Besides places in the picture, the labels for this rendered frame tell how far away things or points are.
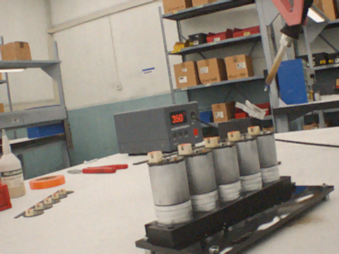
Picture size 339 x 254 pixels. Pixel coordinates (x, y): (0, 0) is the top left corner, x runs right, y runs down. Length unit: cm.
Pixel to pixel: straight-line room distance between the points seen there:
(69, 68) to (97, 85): 60
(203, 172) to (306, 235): 8
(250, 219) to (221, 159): 5
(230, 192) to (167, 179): 6
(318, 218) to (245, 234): 7
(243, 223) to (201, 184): 4
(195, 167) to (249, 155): 6
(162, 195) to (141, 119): 61
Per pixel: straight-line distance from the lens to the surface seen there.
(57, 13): 675
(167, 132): 84
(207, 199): 30
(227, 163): 31
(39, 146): 343
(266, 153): 36
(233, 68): 472
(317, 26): 363
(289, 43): 51
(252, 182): 34
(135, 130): 90
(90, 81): 626
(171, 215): 28
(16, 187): 63
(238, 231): 28
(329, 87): 318
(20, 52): 342
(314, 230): 30
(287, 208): 32
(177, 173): 27
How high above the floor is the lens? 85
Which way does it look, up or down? 3 degrees down
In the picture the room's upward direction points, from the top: 9 degrees counter-clockwise
